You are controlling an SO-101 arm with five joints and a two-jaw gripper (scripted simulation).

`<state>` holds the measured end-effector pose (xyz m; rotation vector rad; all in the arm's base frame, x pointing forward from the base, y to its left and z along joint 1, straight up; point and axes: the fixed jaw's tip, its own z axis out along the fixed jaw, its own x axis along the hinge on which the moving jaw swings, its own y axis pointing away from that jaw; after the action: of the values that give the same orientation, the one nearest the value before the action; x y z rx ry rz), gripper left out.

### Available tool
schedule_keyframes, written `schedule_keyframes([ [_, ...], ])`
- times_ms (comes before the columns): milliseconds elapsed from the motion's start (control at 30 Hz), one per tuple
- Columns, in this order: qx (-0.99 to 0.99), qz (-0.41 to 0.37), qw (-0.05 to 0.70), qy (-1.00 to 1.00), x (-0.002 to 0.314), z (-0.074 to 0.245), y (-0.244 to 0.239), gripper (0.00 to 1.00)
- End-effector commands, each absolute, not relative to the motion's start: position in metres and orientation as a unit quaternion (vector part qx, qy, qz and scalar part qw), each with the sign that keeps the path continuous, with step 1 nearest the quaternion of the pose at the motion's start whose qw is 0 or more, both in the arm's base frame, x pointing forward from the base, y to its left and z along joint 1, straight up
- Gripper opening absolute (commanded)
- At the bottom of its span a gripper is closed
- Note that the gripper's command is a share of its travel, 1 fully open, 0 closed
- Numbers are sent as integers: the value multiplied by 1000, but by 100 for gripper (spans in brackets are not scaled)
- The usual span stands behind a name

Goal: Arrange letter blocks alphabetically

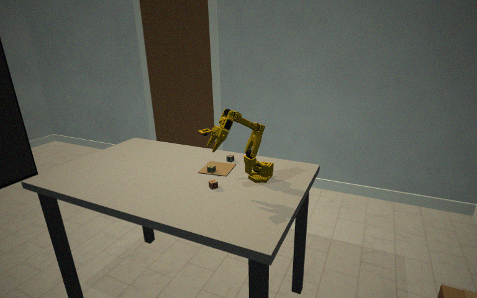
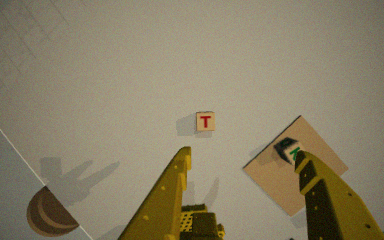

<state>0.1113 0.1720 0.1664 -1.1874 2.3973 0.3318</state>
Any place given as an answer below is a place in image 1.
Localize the tan flat mat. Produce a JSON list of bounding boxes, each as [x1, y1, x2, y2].
[[198, 161, 236, 176]]

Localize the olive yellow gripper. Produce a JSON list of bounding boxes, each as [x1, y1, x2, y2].
[[198, 125, 229, 152]]

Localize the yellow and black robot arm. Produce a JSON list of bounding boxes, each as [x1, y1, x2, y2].
[[219, 109, 273, 183]]

